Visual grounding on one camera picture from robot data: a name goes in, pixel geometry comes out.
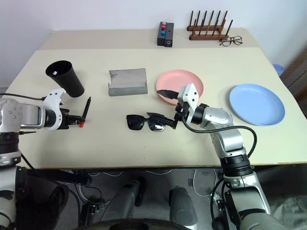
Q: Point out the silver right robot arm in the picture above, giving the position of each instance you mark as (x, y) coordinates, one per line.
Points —
(230, 141)

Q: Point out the brown framed eyeglasses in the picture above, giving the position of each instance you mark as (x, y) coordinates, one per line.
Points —
(231, 41)

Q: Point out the black box with coloured buttons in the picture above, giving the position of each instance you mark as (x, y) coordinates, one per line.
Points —
(161, 33)

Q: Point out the light blue round container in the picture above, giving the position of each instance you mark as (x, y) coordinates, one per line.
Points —
(278, 69)

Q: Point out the plain black box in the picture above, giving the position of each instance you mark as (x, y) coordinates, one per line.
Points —
(169, 34)

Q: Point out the grey robot leg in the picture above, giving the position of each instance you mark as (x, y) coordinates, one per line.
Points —
(182, 206)
(124, 198)

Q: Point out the grey glasses case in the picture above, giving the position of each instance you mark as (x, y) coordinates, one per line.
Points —
(128, 82)

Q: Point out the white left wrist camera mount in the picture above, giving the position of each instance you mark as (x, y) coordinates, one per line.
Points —
(54, 98)

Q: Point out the blue plate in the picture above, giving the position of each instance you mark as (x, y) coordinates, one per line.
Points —
(257, 104)

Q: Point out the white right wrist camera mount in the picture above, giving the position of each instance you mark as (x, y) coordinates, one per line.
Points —
(192, 93)

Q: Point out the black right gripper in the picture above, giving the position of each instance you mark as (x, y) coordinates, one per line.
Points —
(182, 111)

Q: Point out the brown wooden furniture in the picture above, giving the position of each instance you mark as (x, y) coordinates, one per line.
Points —
(296, 74)

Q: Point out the black plastic cup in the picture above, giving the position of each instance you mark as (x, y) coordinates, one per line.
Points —
(68, 80)

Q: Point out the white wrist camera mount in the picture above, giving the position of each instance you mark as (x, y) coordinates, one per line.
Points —
(54, 98)
(192, 93)

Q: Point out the brown wooden peg rack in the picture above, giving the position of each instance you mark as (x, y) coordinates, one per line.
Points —
(206, 32)

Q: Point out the black marker with red cap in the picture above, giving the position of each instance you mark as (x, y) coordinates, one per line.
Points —
(86, 107)

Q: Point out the pink plate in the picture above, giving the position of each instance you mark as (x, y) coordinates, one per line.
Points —
(172, 80)

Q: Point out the grey right robot leg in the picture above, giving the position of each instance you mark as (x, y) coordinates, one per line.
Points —
(182, 206)

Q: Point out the dark rounded robot torso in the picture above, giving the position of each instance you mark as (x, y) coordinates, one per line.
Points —
(134, 225)

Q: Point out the grey left robot leg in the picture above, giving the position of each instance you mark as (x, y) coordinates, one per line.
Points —
(124, 198)

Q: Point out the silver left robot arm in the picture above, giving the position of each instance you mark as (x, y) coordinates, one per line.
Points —
(28, 115)

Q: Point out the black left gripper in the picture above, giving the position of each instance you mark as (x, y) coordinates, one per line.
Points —
(64, 118)

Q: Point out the black sunglasses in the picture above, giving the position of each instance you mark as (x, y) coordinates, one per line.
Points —
(136, 122)

